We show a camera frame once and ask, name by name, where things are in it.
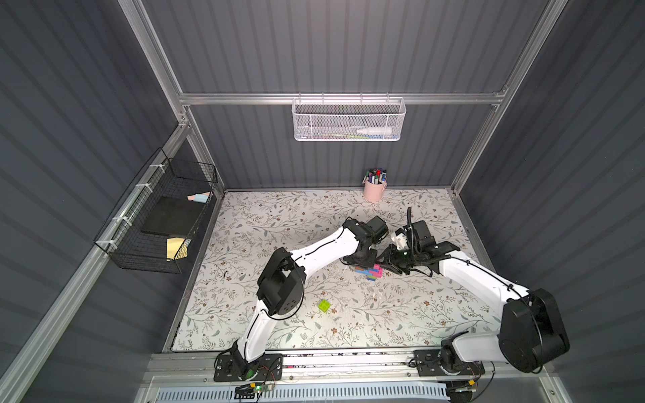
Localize pink lego brick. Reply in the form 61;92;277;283
369;265;383;279

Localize lime green square lego brick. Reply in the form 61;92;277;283
317;300;331;312

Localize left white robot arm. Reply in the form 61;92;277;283
232;218;387;365

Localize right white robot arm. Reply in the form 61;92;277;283
376;221;570;375

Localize pink pen cup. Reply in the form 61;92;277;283
364;181;387;203

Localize markers in cup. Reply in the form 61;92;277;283
363;169;387;185

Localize white tube in basket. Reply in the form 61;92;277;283
357;127;393;138

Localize yellow sticky note pad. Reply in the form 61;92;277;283
166;238;191;261

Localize black notebook in basket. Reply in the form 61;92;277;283
141;196;204;238

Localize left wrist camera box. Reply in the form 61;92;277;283
366;216;389;243

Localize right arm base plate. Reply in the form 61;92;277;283
407;348;485;379

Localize aluminium front rail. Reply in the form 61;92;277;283
135;344;550;389

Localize white wire wall basket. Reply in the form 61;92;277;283
292;97;406;142

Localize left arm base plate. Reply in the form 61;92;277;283
213;351;284;383

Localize black wire wall basket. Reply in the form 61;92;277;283
94;149;218;275

